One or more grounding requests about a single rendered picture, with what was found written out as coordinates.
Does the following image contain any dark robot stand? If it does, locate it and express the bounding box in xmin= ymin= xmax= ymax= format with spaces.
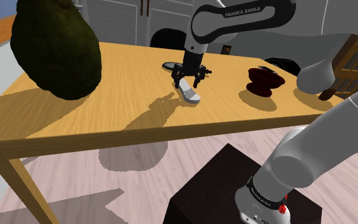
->
xmin=163 ymin=143 xmax=324 ymax=224

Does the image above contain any grey cabinet with handles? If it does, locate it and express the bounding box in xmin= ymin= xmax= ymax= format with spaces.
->
xmin=81 ymin=0 xmax=196 ymax=48

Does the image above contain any dark red pedestal bowl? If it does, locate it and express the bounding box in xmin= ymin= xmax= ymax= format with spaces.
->
xmin=245 ymin=67 xmax=286 ymax=98

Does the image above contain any black round chair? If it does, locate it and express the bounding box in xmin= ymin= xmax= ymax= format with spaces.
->
xmin=263 ymin=57 xmax=301 ymax=78
xmin=149 ymin=27 xmax=188 ymax=51

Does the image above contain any dark green avocado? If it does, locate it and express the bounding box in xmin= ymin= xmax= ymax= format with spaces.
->
xmin=10 ymin=0 xmax=103 ymax=101

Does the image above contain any brown wooden slatted chair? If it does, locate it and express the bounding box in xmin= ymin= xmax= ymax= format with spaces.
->
xmin=318 ymin=33 xmax=358 ymax=102

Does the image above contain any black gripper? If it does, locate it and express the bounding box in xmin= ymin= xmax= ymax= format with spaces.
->
xmin=170 ymin=51 xmax=213 ymax=90

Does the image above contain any light wooden table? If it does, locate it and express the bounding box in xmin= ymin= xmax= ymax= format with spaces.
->
xmin=0 ymin=41 xmax=345 ymax=224

